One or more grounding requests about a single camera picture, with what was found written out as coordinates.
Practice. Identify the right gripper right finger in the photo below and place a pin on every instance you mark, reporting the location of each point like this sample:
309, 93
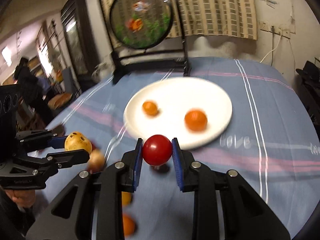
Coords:
225, 204

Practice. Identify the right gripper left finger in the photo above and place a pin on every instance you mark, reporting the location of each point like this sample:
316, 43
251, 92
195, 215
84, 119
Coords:
89, 198

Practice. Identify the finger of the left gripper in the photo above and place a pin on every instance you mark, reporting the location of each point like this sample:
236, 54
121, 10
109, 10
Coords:
52, 162
39, 140

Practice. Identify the yellow spotted potato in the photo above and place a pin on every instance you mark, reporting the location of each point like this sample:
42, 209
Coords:
77, 141

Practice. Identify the small orange mandarin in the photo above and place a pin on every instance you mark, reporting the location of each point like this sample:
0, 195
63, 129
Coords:
129, 225

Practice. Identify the pale yellow onion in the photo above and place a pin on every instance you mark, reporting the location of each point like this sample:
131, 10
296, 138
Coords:
96, 162

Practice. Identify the red tomato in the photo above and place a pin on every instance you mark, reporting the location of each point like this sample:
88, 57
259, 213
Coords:
157, 150

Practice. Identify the large orange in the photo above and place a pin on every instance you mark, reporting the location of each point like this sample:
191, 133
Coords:
196, 120

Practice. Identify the small orange tangerine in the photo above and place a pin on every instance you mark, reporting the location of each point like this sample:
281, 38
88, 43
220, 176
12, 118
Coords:
150, 108

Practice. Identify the left hand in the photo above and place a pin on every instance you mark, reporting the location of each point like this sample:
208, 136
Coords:
23, 198

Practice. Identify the dark wooden cabinet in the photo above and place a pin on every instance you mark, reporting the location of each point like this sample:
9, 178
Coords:
80, 41

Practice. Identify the white round plate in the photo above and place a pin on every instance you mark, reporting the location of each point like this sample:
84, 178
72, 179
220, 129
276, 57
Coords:
175, 97

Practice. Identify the round goldfish screen ornament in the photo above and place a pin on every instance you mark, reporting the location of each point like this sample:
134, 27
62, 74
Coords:
135, 27

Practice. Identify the black hat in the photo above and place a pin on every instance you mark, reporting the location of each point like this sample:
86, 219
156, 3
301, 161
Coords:
309, 72

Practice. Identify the checkered beige curtain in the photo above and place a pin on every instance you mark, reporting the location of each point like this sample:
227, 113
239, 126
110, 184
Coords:
235, 18

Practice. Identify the wall power strip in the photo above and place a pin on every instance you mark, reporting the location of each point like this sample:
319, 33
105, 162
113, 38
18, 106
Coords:
277, 30

